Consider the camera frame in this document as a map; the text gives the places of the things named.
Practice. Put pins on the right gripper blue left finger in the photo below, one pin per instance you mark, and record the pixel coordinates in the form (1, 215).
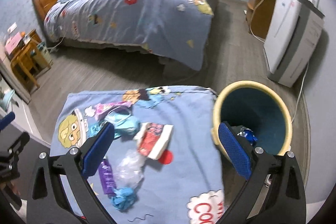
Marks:
(94, 150)

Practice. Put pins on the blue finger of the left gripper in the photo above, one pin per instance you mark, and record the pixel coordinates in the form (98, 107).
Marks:
(6, 120)

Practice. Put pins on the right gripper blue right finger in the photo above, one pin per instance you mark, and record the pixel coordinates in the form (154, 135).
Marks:
(239, 158)

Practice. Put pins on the blue foil snack bag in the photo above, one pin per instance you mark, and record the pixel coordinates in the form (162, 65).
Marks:
(246, 133)

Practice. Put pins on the purple spray bottle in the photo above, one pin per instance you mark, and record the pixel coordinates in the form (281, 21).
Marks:
(106, 177)

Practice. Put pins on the clear plastic wrap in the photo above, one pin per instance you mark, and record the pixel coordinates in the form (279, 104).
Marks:
(129, 172)

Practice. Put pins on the light blue mask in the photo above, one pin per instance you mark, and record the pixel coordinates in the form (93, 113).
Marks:
(125, 124)

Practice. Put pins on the pink snack wrapper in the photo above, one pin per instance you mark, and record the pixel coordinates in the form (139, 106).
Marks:
(102, 109)

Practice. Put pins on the blue glove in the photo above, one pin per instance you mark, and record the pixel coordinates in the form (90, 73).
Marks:
(123, 198)

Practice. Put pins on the red white paper bag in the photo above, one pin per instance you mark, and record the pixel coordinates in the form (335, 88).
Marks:
(153, 139)

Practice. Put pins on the yellow teal trash bin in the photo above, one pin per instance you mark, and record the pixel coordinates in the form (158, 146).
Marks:
(256, 107)

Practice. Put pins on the wooden stool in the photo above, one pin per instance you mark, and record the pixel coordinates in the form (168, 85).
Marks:
(27, 64)

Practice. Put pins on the blue cartoon cushion cover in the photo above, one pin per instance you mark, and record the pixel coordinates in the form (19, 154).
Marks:
(185, 184)

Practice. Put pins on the small green white bin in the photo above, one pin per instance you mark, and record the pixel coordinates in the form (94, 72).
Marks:
(45, 56)

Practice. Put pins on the pink box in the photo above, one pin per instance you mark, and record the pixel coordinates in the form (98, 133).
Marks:
(13, 42)

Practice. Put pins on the wooden bedside table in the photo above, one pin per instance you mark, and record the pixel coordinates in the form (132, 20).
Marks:
(25, 39)

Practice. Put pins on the white air purifier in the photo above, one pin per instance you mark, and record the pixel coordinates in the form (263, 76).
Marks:
(293, 35)

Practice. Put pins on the wooden tv cabinet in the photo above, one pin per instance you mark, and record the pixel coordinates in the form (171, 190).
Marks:
(259, 16)

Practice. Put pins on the blue cartoon bed duvet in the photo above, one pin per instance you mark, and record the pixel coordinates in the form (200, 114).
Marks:
(175, 29)

